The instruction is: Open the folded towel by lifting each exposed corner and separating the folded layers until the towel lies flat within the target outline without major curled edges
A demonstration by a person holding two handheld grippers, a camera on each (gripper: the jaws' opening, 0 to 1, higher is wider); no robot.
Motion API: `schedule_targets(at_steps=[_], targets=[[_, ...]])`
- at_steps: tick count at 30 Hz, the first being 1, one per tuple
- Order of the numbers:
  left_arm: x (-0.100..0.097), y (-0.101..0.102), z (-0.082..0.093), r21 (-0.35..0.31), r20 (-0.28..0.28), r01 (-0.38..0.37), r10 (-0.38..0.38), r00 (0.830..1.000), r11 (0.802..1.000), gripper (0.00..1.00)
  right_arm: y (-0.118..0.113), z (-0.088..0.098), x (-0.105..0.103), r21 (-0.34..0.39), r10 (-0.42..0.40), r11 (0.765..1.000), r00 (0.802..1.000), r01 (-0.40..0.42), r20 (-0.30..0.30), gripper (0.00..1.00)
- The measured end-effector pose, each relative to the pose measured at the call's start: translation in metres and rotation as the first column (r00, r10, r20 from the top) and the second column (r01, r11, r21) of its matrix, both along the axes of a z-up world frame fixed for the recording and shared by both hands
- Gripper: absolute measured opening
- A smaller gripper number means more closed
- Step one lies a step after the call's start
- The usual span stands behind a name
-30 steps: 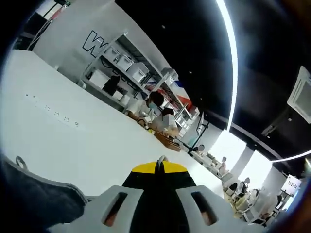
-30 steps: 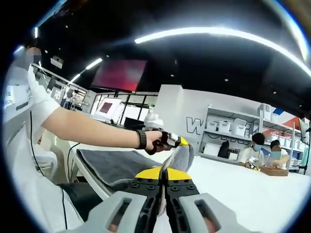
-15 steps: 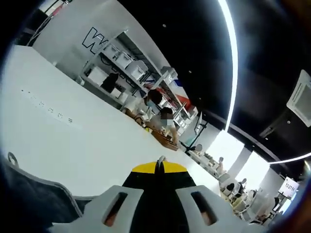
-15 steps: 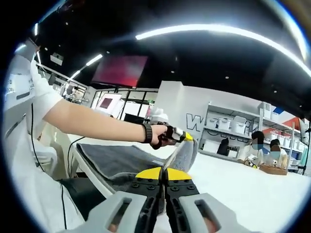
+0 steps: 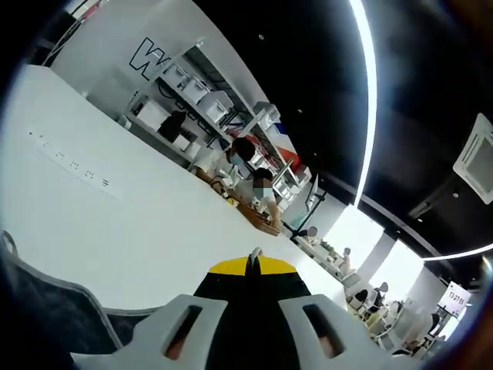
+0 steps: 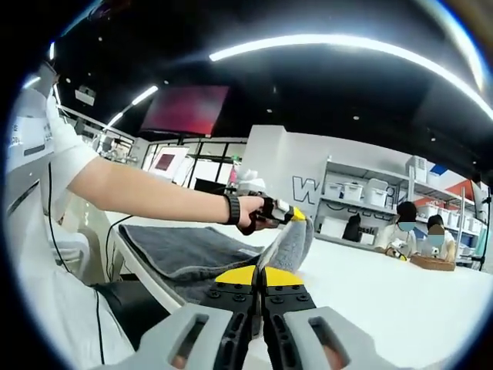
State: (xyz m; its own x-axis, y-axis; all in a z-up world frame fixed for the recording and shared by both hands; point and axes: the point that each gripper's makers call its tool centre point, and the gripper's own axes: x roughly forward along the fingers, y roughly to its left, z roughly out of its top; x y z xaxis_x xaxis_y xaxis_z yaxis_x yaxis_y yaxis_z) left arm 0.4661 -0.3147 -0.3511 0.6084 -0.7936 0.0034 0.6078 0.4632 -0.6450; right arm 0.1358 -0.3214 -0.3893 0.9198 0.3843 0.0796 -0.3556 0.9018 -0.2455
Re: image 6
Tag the white ceiling projector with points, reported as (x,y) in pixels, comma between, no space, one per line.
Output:
(85,95)

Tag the black wristband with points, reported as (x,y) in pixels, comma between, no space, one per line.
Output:
(232,209)

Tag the row of white storage boxes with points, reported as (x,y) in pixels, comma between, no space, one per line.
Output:
(352,191)

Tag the grey metal storage shelf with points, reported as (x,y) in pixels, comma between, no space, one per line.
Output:
(366,171)

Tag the person's left hand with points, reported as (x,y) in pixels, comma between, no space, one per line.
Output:
(250,212)

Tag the white chest device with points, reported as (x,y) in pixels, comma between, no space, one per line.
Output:
(32,133)

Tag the white rectangular box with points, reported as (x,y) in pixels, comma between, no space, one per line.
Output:
(332,226)

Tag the black bag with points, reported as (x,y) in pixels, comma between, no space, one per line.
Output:
(351,231)

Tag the black seat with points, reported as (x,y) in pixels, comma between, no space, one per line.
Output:
(131,308)

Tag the pink hanging cloth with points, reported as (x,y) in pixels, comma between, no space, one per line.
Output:
(235,171)

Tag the black framed glass partition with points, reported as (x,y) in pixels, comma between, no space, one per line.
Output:
(215,162)

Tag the grey towel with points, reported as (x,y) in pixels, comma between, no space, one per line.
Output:
(181,250)

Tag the large red hanging screen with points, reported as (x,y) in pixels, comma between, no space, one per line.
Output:
(185,109)

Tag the black monitor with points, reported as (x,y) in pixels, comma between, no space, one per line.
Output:
(210,186)

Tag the person's white clothing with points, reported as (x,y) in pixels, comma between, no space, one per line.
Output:
(58,308)

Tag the wooden tray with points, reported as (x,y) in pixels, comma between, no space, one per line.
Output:
(431,263)

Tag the curved ceiling light strip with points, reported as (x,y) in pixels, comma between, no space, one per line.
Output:
(292,38)

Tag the straight ceiling light strip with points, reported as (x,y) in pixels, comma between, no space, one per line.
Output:
(51,51)
(145,95)

